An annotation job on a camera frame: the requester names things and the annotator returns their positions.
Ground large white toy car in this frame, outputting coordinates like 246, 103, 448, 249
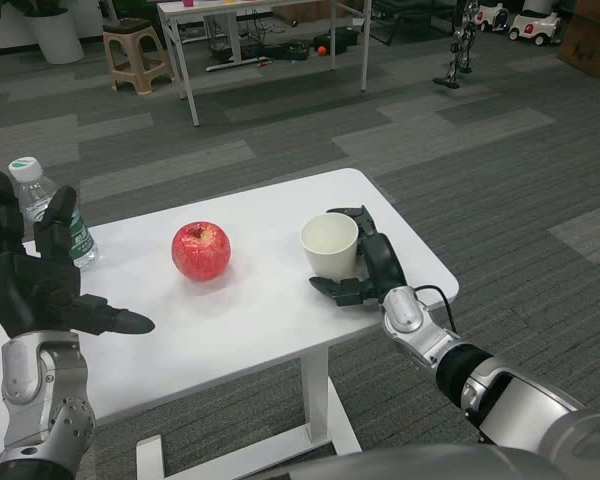
507, 8, 564, 46

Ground red apple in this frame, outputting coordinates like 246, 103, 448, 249
171, 222, 232, 283

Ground beige plastic stool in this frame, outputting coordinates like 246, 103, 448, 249
102, 17, 176, 95

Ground small white toy car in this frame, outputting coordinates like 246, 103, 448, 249
474, 2, 510, 32

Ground white metal frame table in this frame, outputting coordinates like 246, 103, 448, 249
155, 0, 373, 128

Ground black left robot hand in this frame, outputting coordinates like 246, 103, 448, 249
0, 168, 156, 339

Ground black box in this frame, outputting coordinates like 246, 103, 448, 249
312, 28, 360, 54

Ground silver humanoid robot legs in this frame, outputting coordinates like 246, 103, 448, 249
432, 0, 479, 90

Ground green potted plant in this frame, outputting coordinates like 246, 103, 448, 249
0, 0, 71, 21

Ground white plant pot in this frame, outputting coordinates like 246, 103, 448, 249
27, 9, 85, 65

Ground brown cardboard box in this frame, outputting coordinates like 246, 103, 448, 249
557, 0, 600, 79

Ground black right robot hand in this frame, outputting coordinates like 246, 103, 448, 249
308, 204, 407, 307

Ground black metal rack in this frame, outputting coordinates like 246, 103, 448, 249
369, 0, 461, 46

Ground white desk pedestal leg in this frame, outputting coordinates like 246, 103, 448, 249
205, 9, 270, 73

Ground white paper cup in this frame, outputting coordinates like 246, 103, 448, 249
300, 213, 360, 280

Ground clear plastic water bottle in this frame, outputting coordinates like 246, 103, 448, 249
8, 156, 101, 273

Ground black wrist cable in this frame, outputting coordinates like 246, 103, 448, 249
413, 284, 460, 334

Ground black equipment pile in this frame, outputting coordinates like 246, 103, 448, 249
242, 42, 311, 64

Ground white table leg base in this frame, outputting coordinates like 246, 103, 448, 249
135, 344, 364, 480

